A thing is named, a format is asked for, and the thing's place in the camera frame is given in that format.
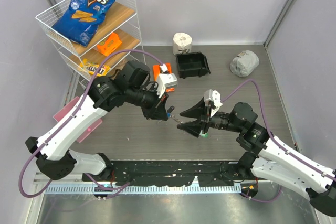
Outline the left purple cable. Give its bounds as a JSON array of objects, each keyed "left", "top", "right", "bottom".
[{"left": 19, "top": 49, "right": 165, "bottom": 198}]

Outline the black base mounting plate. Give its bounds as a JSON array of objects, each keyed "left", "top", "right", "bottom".
[{"left": 93, "top": 161, "right": 257, "bottom": 187}]

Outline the black key tag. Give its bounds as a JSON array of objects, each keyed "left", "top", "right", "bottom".
[{"left": 167, "top": 106, "right": 175, "bottom": 113}]

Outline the white slotted cable duct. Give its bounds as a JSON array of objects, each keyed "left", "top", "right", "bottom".
[{"left": 45, "top": 183, "right": 242, "bottom": 195}]

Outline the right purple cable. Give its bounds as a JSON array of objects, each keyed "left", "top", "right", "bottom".
[{"left": 220, "top": 79, "right": 336, "bottom": 204}]

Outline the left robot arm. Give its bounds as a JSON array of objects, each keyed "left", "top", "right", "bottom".
[{"left": 26, "top": 60, "right": 177, "bottom": 181}]

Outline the blue Doritos chip bag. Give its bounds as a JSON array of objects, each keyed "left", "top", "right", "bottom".
[{"left": 52, "top": 0, "right": 115, "bottom": 47}]

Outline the pink box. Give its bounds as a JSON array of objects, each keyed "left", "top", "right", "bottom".
[{"left": 53, "top": 96, "right": 102, "bottom": 143}]

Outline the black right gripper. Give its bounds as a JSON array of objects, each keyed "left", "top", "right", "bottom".
[{"left": 177, "top": 95, "right": 243, "bottom": 137}]

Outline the white toilet paper roll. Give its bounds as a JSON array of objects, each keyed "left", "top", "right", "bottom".
[{"left": 172, "top": 33, "right": 193, "bottom": 55}]

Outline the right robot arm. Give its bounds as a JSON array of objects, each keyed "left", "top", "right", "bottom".
[{"left": 177, "top": 100, "right": 335, "bottom": 217}]

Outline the yellow M&M candy bag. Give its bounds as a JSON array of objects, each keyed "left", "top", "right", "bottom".
[{"left": 79, "top": 59, "right": 111, "bottom": 77}]

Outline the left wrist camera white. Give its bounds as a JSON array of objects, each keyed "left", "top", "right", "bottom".
[{"left": 154, "top": 62, "right": 179, "bottom": 96}]

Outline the green key tag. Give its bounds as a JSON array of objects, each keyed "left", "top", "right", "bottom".
[{"left": 199, "top": 132, "right": 208, "bottom": 138}]

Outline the orange Gillette razor box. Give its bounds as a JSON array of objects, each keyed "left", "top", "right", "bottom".
[{"left": 153, "top": 63, "right": 176, "bottom": 93}]

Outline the purple cable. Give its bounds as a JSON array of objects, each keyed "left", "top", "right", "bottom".
[
  {"left": 220, "top": 79, "right": 336, "bottom": 204},
  {"left": 19, "top": 49, "right": 165, "bottom": 198}
]

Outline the white wire shelf rack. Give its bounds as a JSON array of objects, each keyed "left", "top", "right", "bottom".
[{"left": 35, "top": 0, "right": 148, "bottom": 90}]

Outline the grey wrapped bundle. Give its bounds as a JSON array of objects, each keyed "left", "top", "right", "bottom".
[{"left": 229, "top": 50, "right": 260, "bottom": 77}]

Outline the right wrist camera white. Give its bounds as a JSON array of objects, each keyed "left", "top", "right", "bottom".
[{"left": 203, "top": 89, "right": 223, "bottom": 113}]

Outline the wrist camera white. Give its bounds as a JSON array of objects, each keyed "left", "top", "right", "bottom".
[
  {"left": 203, "top": 89, "right": 223, "bottom": 113},
  {"left": 154, "top": 62, "right": 179, "bottom": 96}
]

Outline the orange snack pouch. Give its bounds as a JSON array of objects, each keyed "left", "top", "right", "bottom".
[{"left": 95, "top": 33, "right": 122, "bottom": 57}]

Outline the black plastic bin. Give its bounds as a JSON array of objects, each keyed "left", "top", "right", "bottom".
[{"left": 175, "top": 52, "right": 211, "bottom": 79}]

